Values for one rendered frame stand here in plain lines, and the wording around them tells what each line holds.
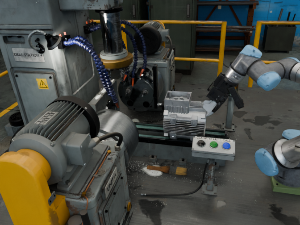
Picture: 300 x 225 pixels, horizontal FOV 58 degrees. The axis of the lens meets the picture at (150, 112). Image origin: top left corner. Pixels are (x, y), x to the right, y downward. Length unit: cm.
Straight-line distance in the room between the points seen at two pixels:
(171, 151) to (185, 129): 17
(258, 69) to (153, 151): 68
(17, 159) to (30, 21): 72
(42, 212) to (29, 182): 10
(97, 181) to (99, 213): 9
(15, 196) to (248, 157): 114
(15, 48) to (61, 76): 23
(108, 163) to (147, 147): 57
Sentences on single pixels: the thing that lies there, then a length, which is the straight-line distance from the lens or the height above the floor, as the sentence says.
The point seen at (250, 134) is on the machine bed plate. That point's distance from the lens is 173.
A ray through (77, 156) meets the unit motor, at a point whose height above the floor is 128.
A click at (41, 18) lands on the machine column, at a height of 154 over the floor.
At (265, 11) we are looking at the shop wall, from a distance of 636.
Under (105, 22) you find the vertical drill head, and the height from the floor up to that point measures 150.
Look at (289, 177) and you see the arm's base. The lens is 136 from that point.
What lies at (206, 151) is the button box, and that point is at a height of 105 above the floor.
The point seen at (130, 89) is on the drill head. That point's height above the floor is 107.
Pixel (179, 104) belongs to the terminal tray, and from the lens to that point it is 130.
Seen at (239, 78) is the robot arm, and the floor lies 129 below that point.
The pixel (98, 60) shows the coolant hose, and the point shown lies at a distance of 112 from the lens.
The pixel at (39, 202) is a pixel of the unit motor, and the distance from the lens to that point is 75.
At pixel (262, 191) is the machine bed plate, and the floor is 80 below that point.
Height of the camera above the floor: 173
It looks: 29 degrees down
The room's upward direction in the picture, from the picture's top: 3 degrees counter-clockwise
